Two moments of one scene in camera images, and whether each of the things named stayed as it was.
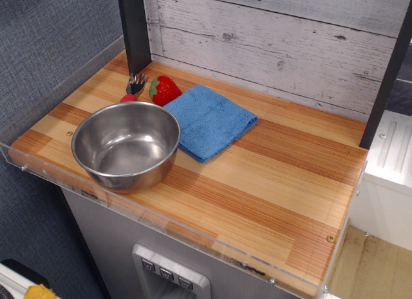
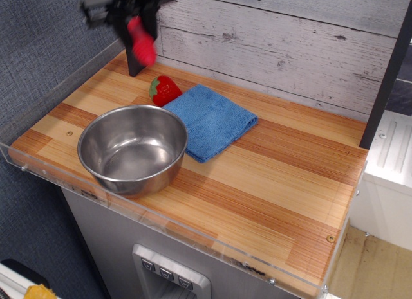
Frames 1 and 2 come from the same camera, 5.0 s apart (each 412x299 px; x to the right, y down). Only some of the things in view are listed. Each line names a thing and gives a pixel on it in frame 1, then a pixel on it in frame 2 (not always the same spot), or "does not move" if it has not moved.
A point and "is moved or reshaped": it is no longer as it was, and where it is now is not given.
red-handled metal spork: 136,84 -> 143,43
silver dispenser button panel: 161,278 does not move
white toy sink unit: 382,209 does not move
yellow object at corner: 39,292 does not move
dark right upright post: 394,72 does not move
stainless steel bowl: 127,147 is moved or reshaped
